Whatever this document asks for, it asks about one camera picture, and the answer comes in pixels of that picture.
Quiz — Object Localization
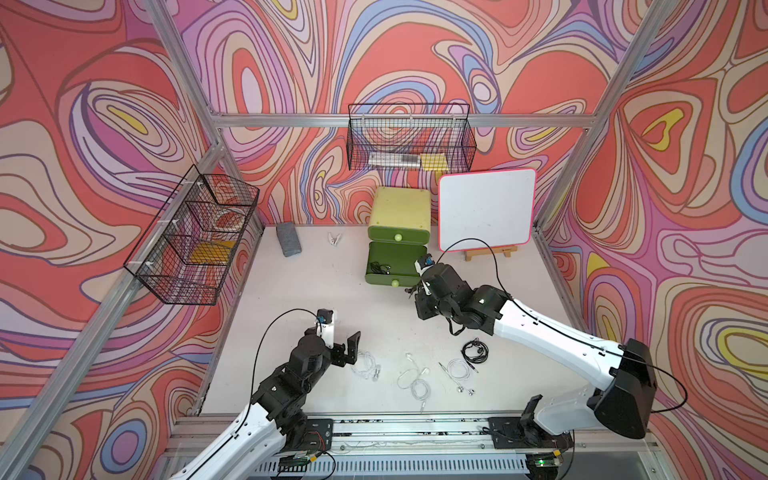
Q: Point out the white earphones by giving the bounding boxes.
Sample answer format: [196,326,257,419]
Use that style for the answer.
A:
[396,352,432,413]
[438,358,475,396]
[352,351,381,382]

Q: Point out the black wire basket left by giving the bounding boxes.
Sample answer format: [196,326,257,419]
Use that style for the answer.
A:
[123,166,260,306]

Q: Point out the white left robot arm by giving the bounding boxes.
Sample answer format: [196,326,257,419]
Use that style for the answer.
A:
[173,329,361,479]

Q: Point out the black wire basket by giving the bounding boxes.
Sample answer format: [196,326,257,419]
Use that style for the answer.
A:
[346,101,477,174]
[123,166,260,306]

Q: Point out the black wire basket back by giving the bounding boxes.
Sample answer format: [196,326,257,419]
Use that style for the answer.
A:
[346,101,477,174]

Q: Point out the wooden whiteboard easel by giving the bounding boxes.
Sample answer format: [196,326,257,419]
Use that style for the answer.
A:
[464,245,518,262]

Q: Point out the white earphones middle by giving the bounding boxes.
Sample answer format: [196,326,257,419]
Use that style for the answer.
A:
[396,352,432,413]

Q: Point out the green top drawer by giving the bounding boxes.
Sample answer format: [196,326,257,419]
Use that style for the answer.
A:
[367,225,431,245]

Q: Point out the pink framed whiteboard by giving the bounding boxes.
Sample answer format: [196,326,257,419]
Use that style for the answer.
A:
[438,168,536,251]

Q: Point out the white earphones left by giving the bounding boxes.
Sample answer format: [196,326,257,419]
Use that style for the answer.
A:
[352,351,381,382]

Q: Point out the green drawer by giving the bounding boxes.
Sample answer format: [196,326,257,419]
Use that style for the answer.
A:
[365,242,427,288]
[367,225,431,245]

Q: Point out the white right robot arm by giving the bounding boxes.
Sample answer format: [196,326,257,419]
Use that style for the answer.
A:
[414,255,657,446]

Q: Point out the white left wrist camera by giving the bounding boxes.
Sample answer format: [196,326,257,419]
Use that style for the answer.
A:
[316,309,336,349]

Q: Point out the white earphones right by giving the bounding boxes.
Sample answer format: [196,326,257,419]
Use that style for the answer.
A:
[438,358,475,396]

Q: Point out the black earphones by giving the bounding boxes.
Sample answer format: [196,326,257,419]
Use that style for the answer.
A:
[369,262,391,275]
[461,338,489,369]

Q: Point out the grey felt eraser block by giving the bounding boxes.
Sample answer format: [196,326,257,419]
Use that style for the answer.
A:
[276,222,302,258]

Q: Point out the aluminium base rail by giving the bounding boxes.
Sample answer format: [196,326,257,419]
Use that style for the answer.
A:
[155,410,661,480]

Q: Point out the yellow pink drawer cabinet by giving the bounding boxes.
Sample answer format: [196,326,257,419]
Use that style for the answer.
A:
[368,187,432,232]

